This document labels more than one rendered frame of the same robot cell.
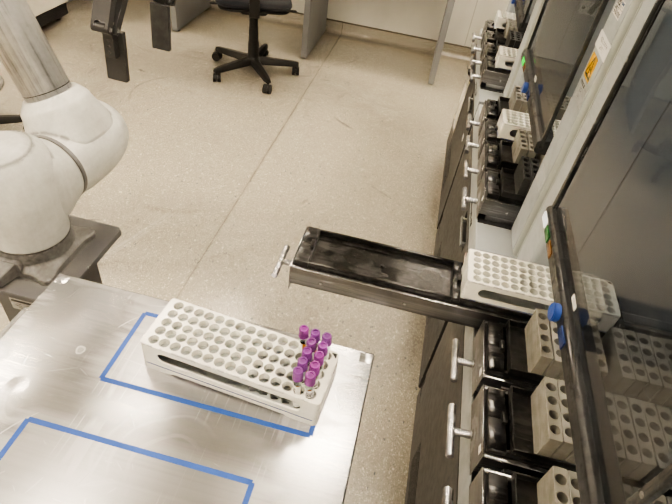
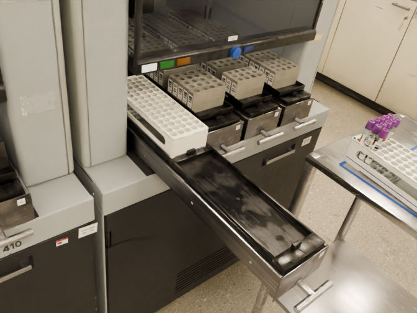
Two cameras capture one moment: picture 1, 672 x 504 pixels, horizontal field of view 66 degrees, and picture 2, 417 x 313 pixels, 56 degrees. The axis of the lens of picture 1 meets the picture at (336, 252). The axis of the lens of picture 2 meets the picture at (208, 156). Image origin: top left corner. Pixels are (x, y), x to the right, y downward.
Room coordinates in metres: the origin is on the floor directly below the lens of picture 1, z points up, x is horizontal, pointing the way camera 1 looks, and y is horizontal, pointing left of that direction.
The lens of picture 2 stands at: (1.31, 0.21, 1.34)
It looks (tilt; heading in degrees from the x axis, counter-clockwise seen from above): 37 degrees down; 219
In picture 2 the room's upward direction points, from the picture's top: 10 degrees clockwise
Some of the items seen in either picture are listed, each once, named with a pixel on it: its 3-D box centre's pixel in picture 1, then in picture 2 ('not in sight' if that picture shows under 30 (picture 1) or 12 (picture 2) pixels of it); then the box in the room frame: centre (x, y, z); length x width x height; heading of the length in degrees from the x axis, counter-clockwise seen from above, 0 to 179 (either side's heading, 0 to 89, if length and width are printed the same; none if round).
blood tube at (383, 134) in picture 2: (303, 349); (374, 149); (0.50, 0.03, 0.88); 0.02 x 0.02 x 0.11
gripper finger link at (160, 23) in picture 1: (160, 27); not in sight; (0.81, 0.33, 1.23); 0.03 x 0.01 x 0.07; 84
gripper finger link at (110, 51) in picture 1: (106, 40); not in sight; (0.66, 0.35, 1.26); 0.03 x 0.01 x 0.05; 175
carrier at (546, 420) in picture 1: (545, 417); (247, 86); (0.46, -0.37, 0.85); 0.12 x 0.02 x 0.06; 173
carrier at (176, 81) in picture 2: not in sight; (192, 86); (0.61, -0.45, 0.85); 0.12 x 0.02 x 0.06; 174
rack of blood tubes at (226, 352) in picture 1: (241, 359); (412, 179); (0.48, 0.12, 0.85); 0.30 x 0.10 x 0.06; 79
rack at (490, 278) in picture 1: (535, 291); (154, 113); (0.76, -0.41, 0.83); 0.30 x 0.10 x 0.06; 84
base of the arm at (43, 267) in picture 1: (29, 245); not in sight; (0.76, 0.66, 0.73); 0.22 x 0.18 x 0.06; 174
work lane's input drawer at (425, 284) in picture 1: (442, 288); (196, 171); (0.78, -0.24, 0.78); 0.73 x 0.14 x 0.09; 84
